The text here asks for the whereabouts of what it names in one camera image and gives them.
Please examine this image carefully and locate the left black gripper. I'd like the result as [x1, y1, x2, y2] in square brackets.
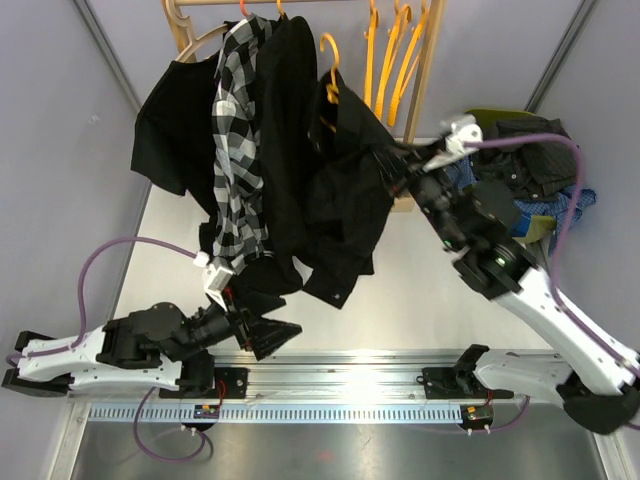
[167, 275, 303, 364]

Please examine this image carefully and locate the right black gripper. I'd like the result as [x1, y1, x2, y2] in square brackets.
[373, 139, 469, 252]

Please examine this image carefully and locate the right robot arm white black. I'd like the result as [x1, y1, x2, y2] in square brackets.
[373, 145, 639, 435]

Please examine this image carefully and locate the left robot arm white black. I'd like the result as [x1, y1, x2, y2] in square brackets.
[1, 288, 303, 398]

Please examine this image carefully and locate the black white checkered shirt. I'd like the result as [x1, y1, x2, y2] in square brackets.
[212, 14, 277, 274]

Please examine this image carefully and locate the orange hanger empty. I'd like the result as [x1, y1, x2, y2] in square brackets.
[374, 1, 430, 127]
[363, 0, 379, 107]

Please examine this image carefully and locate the dark striped shirt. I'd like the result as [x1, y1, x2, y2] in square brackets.
[471, 115, 576, 202]

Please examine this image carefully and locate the blue checked shirt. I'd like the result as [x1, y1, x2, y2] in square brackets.
[441, 154, 598, 257]

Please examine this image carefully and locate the black t-shirt on rack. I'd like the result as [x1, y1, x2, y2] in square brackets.
[129, 58, 226, 226]

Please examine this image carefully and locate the red orange hanger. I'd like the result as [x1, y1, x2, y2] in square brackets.
[239, 0, 251, 17]

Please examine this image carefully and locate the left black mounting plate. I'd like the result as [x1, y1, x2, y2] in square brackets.
[159, 367, 249, 400]

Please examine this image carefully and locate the black mounting plate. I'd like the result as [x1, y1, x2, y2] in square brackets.
[159, 367, 249, 400]
[416, 367, 515, 400]

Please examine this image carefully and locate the green laundry basket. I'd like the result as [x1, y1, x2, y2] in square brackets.
[466, 107, 556, 244]

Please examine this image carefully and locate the wooden clothes rack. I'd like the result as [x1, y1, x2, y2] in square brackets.
[160, 0, 447, 213]

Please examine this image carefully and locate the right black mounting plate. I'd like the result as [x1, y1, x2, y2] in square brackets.
[416, 367, 515, 400]

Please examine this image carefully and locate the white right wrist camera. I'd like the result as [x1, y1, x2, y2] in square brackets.
[423, 114, 483, 172]

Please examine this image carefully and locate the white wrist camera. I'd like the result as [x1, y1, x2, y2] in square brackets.
[193, 251, 234, 310]
[423, 114, 483, 172]

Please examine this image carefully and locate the aluminium rail base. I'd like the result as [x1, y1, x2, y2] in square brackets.
[64, 349, 576, 404]

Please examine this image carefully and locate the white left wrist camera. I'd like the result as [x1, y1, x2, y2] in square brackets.
[193, 251, 234, 310]

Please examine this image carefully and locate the white slotted cable duct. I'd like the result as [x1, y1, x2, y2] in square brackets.
[89, 403, 462, 424]

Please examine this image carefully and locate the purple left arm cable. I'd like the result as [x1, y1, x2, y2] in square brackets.
[6, 237, 199, 366]

